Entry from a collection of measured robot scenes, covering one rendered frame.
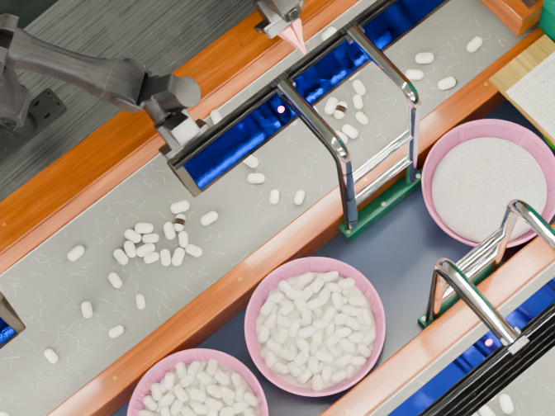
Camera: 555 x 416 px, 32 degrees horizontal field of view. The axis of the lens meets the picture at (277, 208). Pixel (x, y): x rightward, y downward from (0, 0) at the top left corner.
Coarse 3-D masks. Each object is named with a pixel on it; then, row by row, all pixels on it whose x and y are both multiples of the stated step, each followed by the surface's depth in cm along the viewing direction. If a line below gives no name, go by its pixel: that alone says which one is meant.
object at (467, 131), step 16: (464, 128) 194; (480, 128) 195; (496, 128) 195; (448, 144) 195; (528, 144) 194; (544, 144) 190; (432, 160) 193; (544, 160) 192; (432, 176) 195; (544, 176) 193; (432, 208) 191; (544, 208) 191; (464, 240) 186; (512, 240) 191
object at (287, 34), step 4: (288, 28) 192; (280, 32) 192; (284, 32) 192; (288, 32) 192; (292, 32) 193; (280, 36) 197; (284, 36) 197; (288, 36) 193; (292, 36) 193; (288, 40) 197; (292, 40) 194; (296, 40) 194; (292, 44) 197; (296, 44) 195; (300, 44) 195; (296, 48) 197; (300, 48) 196; (300, 52) 198; (304, 52) 197
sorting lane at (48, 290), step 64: (448, 64) 201; (384, 128) 198; (128, 192) 200; (256, 192) 197; (320, 192) 195; (64, 256) 197; (192, 256) 194; (64, 320) 193; (128, 320) 191; (0, 384) 190; (64, 384) 188
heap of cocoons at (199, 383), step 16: (176, 368) 187; (192, 368) 186; (208, 368) 186; (224, 368) 188; (160, 384) 187; (176, 384) 188; (192, 384) 187; (208, 384) 186; (224, 384) 185; (240, 384) 184; (144, 400) 185; (160, 400) 185; (176, 400) 185; (192, 400) 186; (208, 400) 184; (224, 400) 185; (240, 400) 184; (256, 400) 183
